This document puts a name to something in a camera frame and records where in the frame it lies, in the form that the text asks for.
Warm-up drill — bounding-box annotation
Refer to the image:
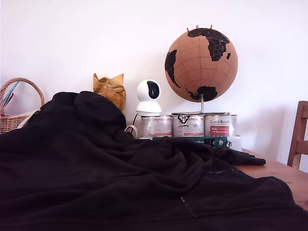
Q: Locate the blue white paper stick pack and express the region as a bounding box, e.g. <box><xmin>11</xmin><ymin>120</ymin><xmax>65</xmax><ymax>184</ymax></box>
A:
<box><xmin>1</xmin><ymin>81</ymin><xmax>20</xmax><ymax>108</ymax></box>

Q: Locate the white security camera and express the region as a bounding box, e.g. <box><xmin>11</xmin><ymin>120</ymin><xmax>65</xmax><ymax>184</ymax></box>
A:
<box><xmin>135</xmin><ymin>78</ymin><xmax>163</xmax><ymax>116</ymax></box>

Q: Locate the silver labelled tin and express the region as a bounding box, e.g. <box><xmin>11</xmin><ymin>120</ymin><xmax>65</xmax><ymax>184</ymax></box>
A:
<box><xmin>140</xmin><ymin>115</ymin><xmax>173</xmax><ymax>138</ymax></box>
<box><xmin>172</xmin><ymin>114</ymin><xmax>205</xmax><ymax>138</ymax></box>
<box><xmin>204</xmin><ymin>114</ymin><xmax>238</xmax><ymax>137</ymax></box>

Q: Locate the cork globe on metal stand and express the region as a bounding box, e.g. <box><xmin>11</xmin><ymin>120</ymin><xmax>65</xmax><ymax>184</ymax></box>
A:
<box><xmin>164</xmin><ymin>27</ymin><xmax>238</xmax><ymax>116</ymax></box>

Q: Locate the black fleece garment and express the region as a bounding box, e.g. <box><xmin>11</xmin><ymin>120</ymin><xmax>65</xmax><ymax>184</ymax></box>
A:
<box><xmin>0</xmin><ymin>90</ymin><xmax>308</xmax><ymax>231</ymax></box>

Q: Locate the white strap loop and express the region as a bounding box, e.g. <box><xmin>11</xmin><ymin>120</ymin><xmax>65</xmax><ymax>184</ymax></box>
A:
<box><xmin>124</xmin><ymin>125</ymin><xmax>139</xmax><ymax>139</ymax></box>

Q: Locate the yellow paper bag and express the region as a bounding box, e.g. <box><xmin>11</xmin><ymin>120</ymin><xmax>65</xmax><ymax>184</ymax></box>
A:
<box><xmin>93</xmin><ymin>73</ymin><xmax>127</xmax><ymax>112</ymax></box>

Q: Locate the wicker basket with handle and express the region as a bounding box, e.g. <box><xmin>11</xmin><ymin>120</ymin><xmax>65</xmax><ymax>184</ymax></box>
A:
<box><xmin>0</xmin><ymin>77</ymin><xmax>46</xmax><ymax>135</ymax></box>

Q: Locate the dark green box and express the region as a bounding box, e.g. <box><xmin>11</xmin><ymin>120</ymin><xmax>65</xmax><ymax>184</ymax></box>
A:
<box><xmin>153</xmin><ymin>136</ymin><xmax>229</xmax><ymax>148</ymax></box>

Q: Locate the wooden chair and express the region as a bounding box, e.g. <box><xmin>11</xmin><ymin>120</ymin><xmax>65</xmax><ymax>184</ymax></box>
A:
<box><xmin>287</xmin><ymin>100</ymin><xmax>308</xmax><ymax>171</ymax></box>

